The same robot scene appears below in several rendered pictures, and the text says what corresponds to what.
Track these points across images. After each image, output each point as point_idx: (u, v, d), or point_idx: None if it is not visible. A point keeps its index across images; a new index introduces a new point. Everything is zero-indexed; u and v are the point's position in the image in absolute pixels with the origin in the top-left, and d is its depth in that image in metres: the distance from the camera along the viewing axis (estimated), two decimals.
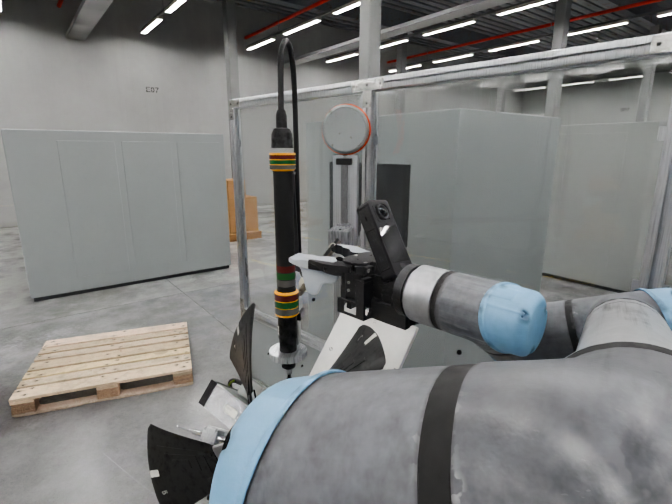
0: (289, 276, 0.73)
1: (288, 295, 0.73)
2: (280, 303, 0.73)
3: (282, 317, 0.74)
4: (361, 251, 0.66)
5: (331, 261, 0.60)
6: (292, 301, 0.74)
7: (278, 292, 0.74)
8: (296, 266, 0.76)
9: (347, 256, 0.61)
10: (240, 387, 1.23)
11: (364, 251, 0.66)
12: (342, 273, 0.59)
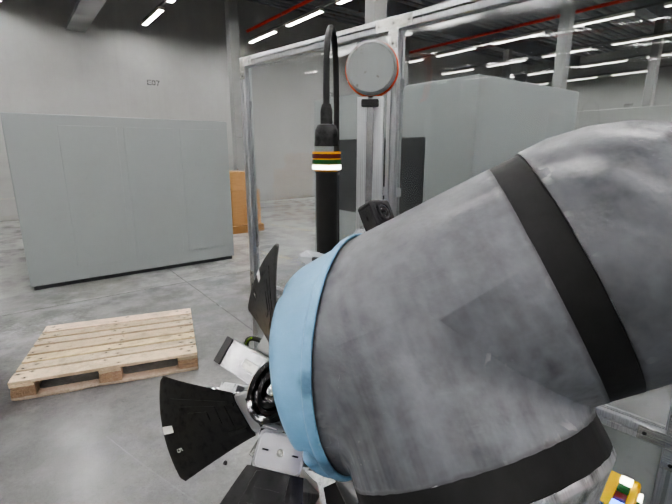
0: None
1: None
2: None
3: None
4: None
5: None
6: None
7: None
8: None
9: None
10: (259, 343, 1.12)
11: None
12: None
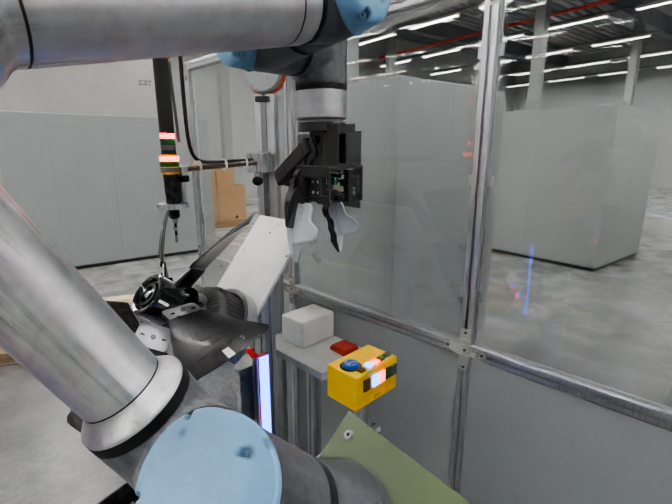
0: (168, 141, 0.97)
1: (168, 155, 0.97)
2: (162, 162, 0.98)
3: (165, 173, 0.98)
4: (327, 204, 0.70)
5: (292, 204, 0.64)
6: (171, 161, 0.98)
7: (161, 154, 0.98)
8: (177, 137, 1.00)
9: (303, 197, 0.66)
10: None
11: None
12: (295, 188, 0.63)
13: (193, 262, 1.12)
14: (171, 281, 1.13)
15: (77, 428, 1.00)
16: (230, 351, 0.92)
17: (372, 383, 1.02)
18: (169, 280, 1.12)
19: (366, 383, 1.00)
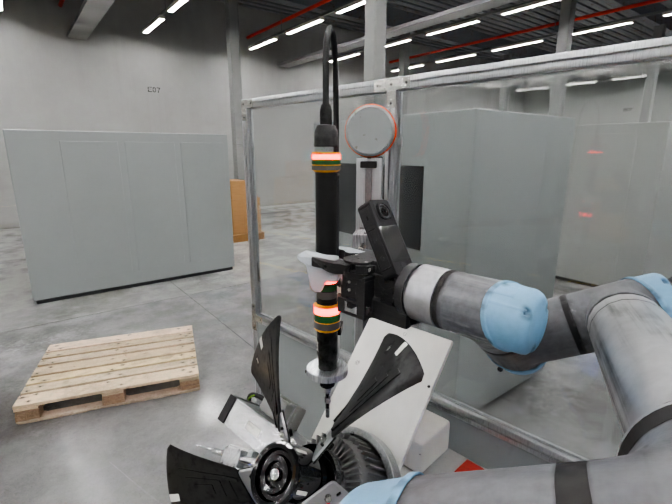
0: (331, 287, 0.66)
1: (330, 308, 0.66)
2: (321, 317, 0.67)
3: (323, 332, 0.67)
4: (357, 251, 0.66)
5: (332, 259, 0.61)
6: (334, 315, 0.67)
7: (319, 305, 0.67)
8: None
9: (348, 256, 0.62)
10: (261, 403, 1.17)
11: (360, 251, 0.66)
12: (341, 271, 0.59)
13: None
14: (303, 494, 0.78)
15: (166, 465, 0.99)
16: None
17: None
18: (302, 493, 0.77)
19: None
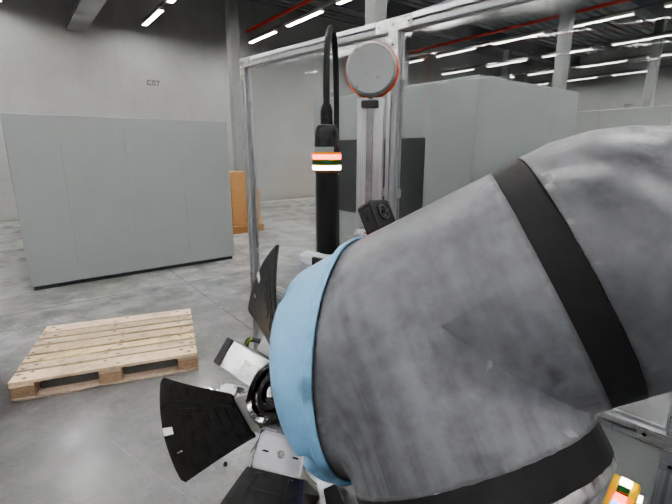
0: None
1: None
2: None
3: None
4: None
5: None
6: None
7: None
8: None
9: None
10: (259, 344, 1.12)
11: None
12: None
13: None
14: None
15: (160, 399, 0.95)
16: None
17: None
18: None
19: None
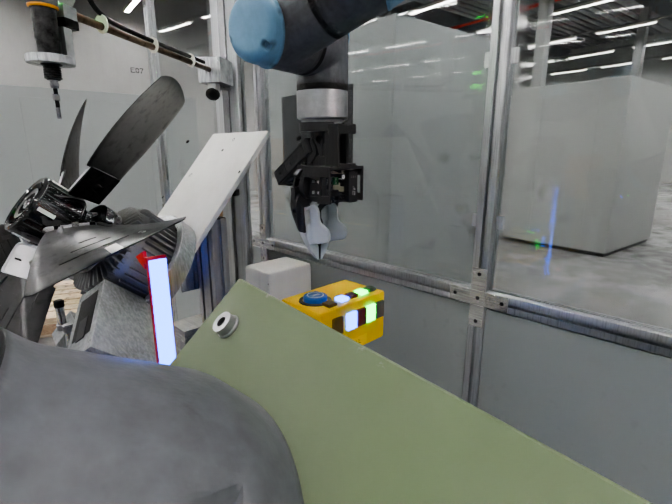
0: None
1: None
2: None
3: (30, 3, 0.65)
4: (321, 208, 0.69)
5: (299, 208, 0.65)
6: None
7: None
8: None
9: None
10: None
11: (323, 207, 0.69)
12: (297, 195, 0.63)
13: (57, 229, 0.69)
14: (49, 215, 0.75)
15: None
16: None
17: (346, 325, 0.69)
18: (47, 213, 0.75)
19: (336, 323, 0.67)
